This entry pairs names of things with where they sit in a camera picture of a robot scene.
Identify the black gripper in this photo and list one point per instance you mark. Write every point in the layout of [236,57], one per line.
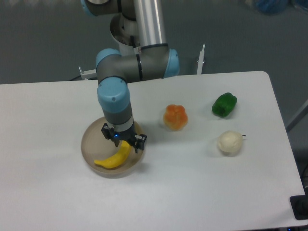
[138,142]

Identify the yellow toy banana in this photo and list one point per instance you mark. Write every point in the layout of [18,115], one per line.
[117,159]

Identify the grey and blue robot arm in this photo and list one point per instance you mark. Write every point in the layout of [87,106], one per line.
[114,70]

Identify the beige round plate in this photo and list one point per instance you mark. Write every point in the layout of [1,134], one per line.
[94,146]

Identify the orange toy bread roll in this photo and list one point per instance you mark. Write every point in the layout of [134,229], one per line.
[175,117]

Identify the green toy bell pepper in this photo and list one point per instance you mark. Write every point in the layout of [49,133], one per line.
[224,105]

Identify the white toy garlic bulb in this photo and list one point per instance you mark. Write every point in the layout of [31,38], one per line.
[230,143]

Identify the grey table leg strut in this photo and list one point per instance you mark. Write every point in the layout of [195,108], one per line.
[297,117]

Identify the black device at table edge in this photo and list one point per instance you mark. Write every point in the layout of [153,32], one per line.
[299,205]

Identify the blue bag in background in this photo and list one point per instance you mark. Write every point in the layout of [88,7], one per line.
[270,7]

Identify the white metal bracket left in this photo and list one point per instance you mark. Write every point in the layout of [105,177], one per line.
[88,74]

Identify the white metal bracket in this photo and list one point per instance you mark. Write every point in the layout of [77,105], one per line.
[88,74]
[201,60]

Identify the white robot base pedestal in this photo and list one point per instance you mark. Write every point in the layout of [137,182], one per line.
[126,35]

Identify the white metal bracket right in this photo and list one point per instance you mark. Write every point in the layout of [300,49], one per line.
[201,60]

